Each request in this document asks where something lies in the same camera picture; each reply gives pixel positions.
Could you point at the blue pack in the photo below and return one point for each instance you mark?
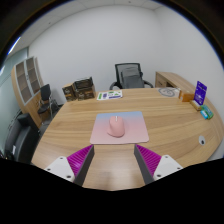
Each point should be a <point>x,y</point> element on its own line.
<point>203,115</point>

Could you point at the tan flat box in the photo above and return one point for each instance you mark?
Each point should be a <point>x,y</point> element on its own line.
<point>195,105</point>

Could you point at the wooden side desk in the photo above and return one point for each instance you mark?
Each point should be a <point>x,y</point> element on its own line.
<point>170,79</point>

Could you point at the black leather sofa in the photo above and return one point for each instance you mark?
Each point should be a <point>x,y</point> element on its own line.
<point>20,136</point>

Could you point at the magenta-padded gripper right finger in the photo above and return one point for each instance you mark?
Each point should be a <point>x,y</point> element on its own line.
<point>167,166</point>

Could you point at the small brown cardboard box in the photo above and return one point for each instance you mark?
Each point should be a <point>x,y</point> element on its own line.
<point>68,93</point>

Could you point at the green pack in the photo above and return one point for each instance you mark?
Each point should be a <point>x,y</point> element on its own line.
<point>208,111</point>

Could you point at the wooden shelf cabinet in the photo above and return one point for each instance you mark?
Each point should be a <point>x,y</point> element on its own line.
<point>26,85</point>

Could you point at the small black chair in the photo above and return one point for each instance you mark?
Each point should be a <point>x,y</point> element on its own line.
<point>45,100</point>

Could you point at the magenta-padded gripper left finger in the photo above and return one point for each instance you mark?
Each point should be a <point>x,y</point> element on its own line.
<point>57,166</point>

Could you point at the white printed paper sheet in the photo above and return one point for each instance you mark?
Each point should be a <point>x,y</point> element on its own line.
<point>109,95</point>

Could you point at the ceiling light panels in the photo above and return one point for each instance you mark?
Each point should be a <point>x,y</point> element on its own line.
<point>14,45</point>

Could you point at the orange box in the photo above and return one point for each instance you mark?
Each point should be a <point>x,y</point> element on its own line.
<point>186,96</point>

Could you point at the pink computer mouse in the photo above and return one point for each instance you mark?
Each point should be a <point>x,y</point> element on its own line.
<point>116,127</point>

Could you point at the pink and blue mouse pad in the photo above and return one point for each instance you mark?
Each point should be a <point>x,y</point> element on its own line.
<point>136,130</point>

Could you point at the large brown black-topped box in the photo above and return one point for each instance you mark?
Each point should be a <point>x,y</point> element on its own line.
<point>85,90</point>

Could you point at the black mesh office chair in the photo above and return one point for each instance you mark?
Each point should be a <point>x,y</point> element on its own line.
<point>131,76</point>

